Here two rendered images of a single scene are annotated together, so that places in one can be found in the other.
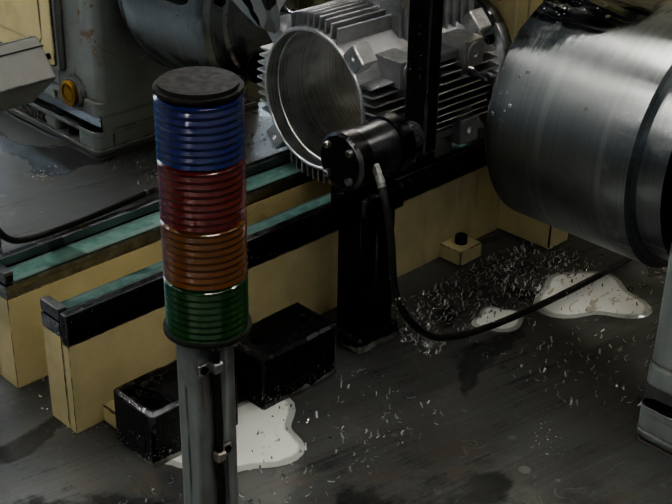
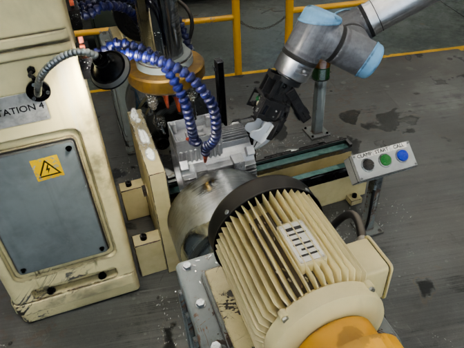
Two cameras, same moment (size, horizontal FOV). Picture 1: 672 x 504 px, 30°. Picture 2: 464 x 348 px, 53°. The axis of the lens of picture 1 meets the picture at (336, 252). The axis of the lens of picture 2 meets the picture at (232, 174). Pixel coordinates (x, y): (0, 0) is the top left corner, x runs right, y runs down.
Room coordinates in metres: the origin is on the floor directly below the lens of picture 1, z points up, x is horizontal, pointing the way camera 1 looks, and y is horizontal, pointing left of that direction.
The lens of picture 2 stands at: (2.21, 0.48, 1.80)
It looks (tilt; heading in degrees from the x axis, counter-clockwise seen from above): 39 degrees down; 208
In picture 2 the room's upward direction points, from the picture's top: 3 degrees counter-clockwise
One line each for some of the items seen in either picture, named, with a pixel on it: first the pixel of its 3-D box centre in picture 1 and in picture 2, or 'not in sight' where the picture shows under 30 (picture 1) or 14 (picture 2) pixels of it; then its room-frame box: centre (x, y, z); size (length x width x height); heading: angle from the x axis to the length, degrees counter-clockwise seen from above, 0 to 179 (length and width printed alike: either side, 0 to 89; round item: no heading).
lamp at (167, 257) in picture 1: (204, 243); (322, 59); (0.77, 0.09, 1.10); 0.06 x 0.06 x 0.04
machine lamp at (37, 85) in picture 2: not in sight; (74, 74); (1.70, -0.08, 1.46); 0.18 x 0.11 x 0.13; 135
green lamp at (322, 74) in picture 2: (206, 299); (320, 71); (0.77, 0.09, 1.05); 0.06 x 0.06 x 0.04
